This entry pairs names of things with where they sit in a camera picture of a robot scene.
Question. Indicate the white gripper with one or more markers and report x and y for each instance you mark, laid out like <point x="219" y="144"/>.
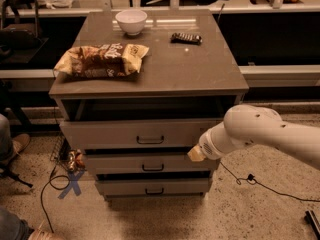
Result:
<point x="207" y="146"/>

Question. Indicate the grey top drawer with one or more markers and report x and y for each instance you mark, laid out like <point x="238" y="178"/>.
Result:
<point x="142" y="122"/>

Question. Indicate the grey drawer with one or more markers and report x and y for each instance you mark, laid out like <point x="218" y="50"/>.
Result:
<point x="142" y="122"/>
<point x="157" y="184"/>
<point x="126" y="161"/>

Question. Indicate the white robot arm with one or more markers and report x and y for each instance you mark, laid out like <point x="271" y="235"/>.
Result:
<point x="244" y="126"/>

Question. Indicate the grey bottom drawer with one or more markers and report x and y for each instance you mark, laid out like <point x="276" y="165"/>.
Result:
<point x="157" y="184"/>

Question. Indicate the grey drawer cabinet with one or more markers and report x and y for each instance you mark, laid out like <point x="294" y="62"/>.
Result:
<point x="168" y="70"/>

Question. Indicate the grey middle drawer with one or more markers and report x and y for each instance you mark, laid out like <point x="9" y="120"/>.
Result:
<point x="126" y="161"/>

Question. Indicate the dark candy bar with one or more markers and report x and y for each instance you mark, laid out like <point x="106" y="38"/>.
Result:
<point x="186" y="38"/>

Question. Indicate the blue tape cross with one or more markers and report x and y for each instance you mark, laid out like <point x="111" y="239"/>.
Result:
<point x="73" y="184"/>

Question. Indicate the black object bottom right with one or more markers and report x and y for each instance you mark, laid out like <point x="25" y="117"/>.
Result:
<point x="311" y="219"/>

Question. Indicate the yellow brown chip bag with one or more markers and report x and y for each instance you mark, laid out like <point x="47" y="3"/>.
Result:
<point x="102" y="61"/>

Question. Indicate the white ceramic bowl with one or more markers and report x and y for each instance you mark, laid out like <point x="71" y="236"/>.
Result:
<point x="131" y="21"/>

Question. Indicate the brown shoe upper left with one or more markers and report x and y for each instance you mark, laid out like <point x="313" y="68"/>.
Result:
<point x="20" y="142"/>

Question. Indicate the tan shoe bottom left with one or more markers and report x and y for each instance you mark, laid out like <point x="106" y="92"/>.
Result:
<point x="39" y="234"/>

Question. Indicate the black bag on shelf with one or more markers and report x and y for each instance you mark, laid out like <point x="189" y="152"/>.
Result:
<point x="20" y="35"/>

